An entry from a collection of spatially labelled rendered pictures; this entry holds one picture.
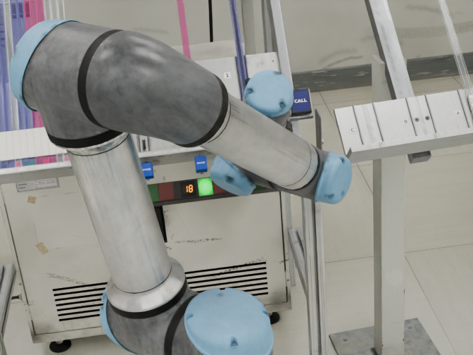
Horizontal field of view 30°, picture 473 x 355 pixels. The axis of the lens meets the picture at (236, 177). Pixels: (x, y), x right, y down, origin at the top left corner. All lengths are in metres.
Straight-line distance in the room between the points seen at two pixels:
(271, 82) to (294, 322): 1.21
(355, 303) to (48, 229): 0.89
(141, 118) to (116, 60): 0.07
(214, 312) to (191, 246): 1.06
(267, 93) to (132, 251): 0.34
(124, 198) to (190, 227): 1.11
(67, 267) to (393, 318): 0.83
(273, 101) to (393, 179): 0.73
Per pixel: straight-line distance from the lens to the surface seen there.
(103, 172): 1.12
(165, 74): 0.98
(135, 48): 0.99
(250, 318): 1.21
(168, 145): 1.81
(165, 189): 1.79
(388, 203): 2.06
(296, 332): 2.44
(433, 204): 3.02
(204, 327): 1.19
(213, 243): 2.27
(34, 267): 2.31
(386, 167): 2.01
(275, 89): 1.37
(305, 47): 3.85
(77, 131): 1.07
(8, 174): 1.82
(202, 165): 1.78
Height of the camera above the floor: 1.50
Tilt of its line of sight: 28 degrees down
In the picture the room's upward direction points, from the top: 5 degrees counter-clockwise
